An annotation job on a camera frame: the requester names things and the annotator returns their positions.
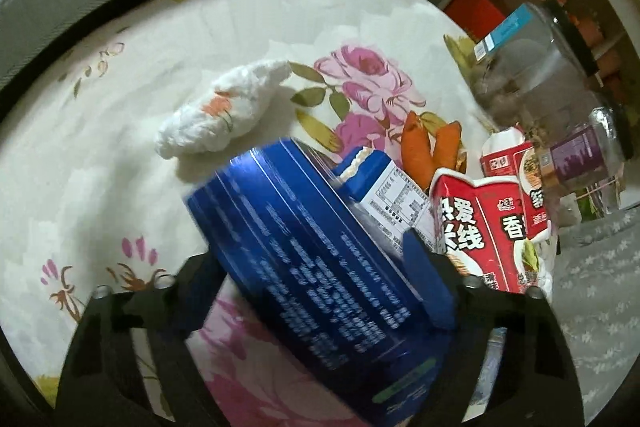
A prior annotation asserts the clear jar with black lid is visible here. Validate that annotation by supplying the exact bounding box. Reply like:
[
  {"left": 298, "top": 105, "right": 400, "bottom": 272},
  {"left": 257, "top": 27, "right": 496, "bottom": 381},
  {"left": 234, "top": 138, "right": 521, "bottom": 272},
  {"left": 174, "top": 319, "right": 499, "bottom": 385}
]
[{"left": 470, "top": 0, "right": 608, "bottom": 142}]

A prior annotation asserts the small red carton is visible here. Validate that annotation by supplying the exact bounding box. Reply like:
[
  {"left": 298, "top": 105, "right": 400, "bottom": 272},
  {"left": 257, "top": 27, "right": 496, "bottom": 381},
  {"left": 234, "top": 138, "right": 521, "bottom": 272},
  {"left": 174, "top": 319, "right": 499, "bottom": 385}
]
[{"left": 480, "top": 126, "right": 553, "bottom": 228}]

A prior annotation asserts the glass jar with purple label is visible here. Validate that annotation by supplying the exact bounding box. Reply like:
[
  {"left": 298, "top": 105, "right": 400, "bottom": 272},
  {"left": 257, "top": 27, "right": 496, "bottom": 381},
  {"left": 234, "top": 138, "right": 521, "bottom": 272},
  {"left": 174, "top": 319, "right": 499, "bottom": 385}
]
[{"left": 537, "top": 107, "right": 626, "bottom": 198}]

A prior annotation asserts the grey lace cloth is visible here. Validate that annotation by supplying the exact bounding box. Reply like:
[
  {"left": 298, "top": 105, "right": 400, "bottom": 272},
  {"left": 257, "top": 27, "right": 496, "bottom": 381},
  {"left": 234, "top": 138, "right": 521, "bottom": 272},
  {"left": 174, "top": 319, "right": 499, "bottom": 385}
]
[{"left": 550, "top": 207, "right": 640, "bottom": 427}]

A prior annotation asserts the light blue carton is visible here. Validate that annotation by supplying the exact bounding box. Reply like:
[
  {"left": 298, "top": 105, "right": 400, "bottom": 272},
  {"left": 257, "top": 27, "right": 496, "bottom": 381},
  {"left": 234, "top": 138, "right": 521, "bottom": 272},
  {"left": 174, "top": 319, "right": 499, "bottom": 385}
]
[{"left": 474, "top": 3, "right": 545, "bottom": 62}]

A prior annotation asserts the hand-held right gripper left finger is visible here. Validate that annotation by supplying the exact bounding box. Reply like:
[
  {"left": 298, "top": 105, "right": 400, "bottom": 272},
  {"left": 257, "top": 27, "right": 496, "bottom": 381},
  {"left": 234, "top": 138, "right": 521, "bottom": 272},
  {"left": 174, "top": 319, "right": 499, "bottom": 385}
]
[{"left": 55, "top": 252, "right": 236, "bottom": 427}]

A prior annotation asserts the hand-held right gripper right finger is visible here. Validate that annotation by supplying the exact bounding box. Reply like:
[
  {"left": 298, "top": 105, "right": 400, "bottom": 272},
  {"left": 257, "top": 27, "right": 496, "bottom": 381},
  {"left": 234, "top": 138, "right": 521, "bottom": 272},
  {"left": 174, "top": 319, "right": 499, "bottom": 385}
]
[{"left": 402, "top": 229, "right": 586, "bottom": 427}]

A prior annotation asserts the orange carrot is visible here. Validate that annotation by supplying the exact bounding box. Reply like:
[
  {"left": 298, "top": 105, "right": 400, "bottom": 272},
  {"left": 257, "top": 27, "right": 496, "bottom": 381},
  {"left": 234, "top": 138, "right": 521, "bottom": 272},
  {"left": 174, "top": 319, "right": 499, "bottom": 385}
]
[
  {"left": 402, "top": 111, "right": 433, "bottom": 188},
  {"left": 431, "top": 122, "right": 461, "bottom": 170}
]

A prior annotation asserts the blue carton with white label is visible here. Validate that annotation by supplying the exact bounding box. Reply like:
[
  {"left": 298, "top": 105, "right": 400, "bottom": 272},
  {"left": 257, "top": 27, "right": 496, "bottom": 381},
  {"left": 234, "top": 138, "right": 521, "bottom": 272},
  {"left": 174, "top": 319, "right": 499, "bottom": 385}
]
[{"left": 332, "top": 146, "right": 436, "bottom": 258}]

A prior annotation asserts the red box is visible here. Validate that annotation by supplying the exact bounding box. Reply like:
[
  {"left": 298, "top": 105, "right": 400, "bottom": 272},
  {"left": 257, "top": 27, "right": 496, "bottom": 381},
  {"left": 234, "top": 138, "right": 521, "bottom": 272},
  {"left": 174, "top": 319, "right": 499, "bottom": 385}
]
[{"left": 444, "top": 0, "right": 516, "bottom": 42}]

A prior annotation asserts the dark blue printed box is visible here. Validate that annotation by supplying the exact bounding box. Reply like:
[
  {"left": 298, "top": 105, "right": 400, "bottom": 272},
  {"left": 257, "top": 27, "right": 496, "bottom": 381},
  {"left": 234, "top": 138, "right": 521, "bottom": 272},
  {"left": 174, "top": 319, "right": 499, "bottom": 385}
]
[{"left": 186, "top": 138, "right": 451, "bottom": 427}]

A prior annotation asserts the crumpled white floral tissue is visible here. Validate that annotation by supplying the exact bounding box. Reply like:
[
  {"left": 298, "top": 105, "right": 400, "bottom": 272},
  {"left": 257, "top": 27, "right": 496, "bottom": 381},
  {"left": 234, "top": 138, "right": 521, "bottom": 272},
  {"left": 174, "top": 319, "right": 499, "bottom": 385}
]
[{"left": 155, "top": 61, "right": 291, "bottom": 158}]

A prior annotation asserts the large red noodle package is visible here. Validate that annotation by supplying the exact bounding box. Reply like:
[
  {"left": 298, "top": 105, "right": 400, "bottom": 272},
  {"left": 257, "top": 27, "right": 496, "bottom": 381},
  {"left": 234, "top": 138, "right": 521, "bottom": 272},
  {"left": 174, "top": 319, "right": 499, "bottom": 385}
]
[{"left": 429, "top": 168, "right": 556, "bottom": 303}]

